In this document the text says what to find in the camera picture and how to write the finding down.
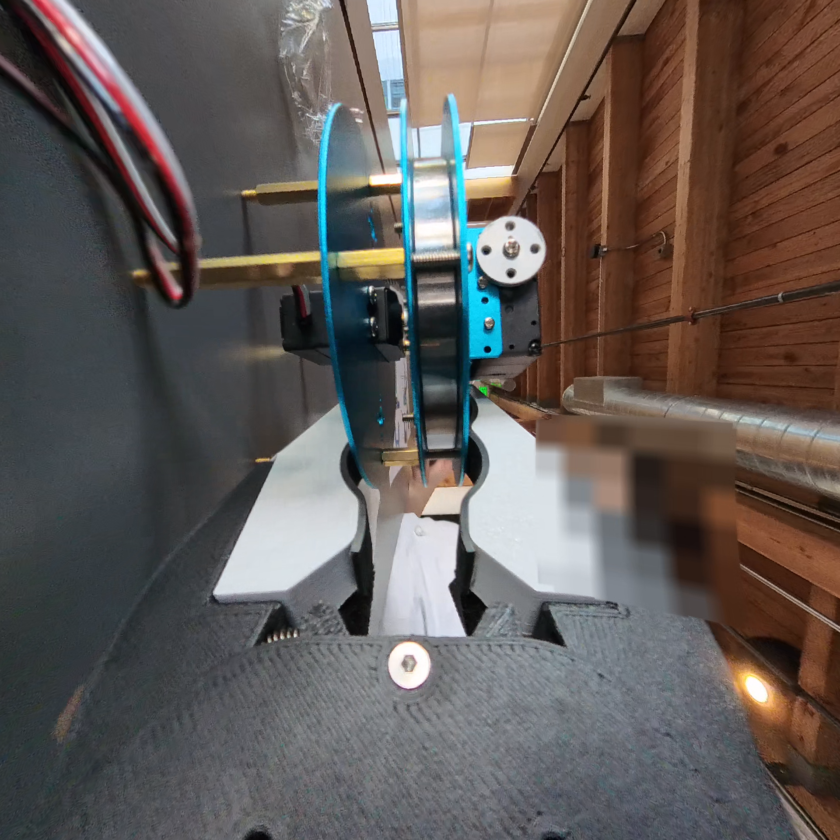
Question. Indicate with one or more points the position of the round ceiling lamp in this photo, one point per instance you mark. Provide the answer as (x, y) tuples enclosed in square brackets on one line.
[(756, 689)]

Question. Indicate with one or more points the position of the blue toy robot arm base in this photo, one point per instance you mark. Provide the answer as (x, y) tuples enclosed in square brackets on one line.
[(354, 262)]

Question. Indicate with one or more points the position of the black desk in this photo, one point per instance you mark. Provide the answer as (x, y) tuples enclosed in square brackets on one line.
[(65, 394)]

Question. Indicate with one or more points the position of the thin metal tie rod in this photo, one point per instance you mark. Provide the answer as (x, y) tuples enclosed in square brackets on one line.
[(754, 304)]

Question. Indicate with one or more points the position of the person's white shirt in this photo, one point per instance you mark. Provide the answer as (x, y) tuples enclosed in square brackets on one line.
[(420, 577)]

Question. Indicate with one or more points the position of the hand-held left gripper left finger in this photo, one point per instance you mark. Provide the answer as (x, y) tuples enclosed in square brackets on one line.
[(295, 525)]

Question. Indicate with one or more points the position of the beige roller blind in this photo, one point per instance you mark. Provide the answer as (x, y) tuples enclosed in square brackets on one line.
[(459, 52)]

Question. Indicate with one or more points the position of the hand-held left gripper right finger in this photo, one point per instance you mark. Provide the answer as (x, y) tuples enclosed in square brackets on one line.
[(505, 525)]

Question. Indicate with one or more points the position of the silver metal air duct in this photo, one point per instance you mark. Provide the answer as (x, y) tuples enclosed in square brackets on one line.
[(787, 439)]

